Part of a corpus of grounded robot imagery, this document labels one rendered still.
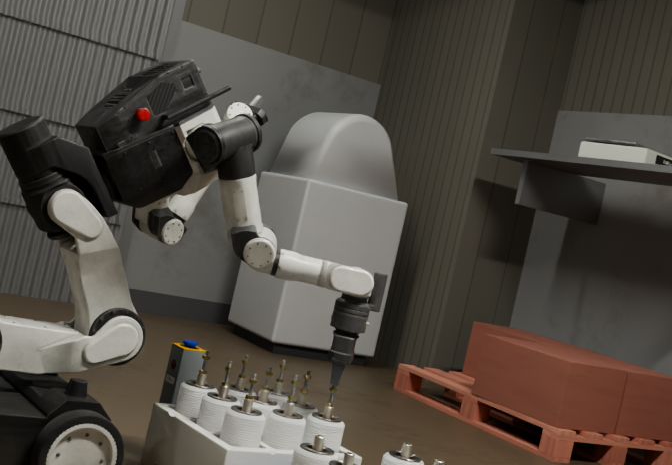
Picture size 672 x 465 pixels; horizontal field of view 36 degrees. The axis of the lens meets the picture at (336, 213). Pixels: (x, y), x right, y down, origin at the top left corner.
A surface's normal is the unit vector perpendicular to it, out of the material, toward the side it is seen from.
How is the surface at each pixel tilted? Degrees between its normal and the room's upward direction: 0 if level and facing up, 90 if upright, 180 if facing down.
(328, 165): 90
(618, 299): 90
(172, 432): 90
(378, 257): 90
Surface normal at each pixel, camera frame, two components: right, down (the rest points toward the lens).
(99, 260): 0.52, 0.52
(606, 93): -0.81, -0.18
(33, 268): 0.54, 0.12
